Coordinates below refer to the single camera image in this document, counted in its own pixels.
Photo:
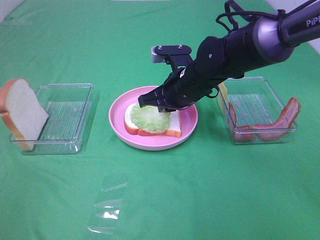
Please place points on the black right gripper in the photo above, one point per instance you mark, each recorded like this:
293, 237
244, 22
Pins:
212, 65

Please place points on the green lettuce leaf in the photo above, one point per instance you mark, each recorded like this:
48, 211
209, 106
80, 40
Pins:
149, 119

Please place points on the white bread slice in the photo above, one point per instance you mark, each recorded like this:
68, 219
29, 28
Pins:
173, 131
21, 111

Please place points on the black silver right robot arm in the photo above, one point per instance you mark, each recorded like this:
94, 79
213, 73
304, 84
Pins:
254, 40

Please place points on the pink round plate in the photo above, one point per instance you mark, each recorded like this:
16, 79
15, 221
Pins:
188, 120

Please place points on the yellow cheese slice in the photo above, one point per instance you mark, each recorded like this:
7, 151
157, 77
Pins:
223, 98

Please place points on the clear left plastic container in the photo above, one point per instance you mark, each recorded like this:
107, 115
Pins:
69, 108

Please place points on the clear plastic container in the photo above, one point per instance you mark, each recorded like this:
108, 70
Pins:
69, 108
250, 101

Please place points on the clear right plastic container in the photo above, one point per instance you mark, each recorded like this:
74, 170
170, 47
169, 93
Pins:
250, 101

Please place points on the green tablecloth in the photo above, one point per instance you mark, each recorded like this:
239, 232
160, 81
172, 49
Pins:
204, 189

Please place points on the clear tape patch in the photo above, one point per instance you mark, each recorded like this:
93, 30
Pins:
106, 208

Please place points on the leaning white bread slice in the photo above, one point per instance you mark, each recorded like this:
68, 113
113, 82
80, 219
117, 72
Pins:
21, 111

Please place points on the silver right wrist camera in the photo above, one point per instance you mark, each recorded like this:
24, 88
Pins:
156, 58

